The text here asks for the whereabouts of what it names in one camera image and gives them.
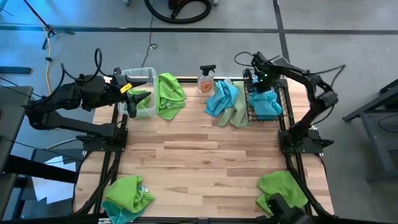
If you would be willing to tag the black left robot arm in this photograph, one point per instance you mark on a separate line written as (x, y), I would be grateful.
(62, 96)

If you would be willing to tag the black support beam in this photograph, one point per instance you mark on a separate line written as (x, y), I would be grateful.
(37, 169)

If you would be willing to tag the dark red vacuum cleaner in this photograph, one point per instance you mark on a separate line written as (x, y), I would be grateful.
(177, 3)

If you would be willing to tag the grey metal stand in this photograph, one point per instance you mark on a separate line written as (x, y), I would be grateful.
(377, 146)

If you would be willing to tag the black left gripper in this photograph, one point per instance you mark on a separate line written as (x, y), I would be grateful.
(119, 90)

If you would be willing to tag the teal microfiber towel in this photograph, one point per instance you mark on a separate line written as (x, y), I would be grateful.
(118, 216)

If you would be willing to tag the dark flat bar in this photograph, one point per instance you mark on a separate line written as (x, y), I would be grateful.
(15, 70)

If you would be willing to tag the spray bottle with orange label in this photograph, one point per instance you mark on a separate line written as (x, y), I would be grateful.
(206, 84)

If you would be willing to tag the black tripod stand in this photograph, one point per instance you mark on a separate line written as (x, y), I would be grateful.
(37, 15)

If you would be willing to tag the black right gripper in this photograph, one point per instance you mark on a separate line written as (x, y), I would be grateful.
(262, 82)

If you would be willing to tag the grey desk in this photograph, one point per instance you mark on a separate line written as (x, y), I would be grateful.
(12, 130)

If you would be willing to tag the pale green microfiber towel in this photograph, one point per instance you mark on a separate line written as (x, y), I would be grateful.
(239, 112)

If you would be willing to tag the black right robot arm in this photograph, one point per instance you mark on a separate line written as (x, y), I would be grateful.
(298, 74)

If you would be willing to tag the clear plastic bin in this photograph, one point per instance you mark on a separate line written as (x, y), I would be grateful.
(136, 74)

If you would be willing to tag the white paper sheet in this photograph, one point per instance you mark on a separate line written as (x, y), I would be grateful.
(49, 191)

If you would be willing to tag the black aluminium table frame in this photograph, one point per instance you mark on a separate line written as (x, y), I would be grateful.
(186, 221)

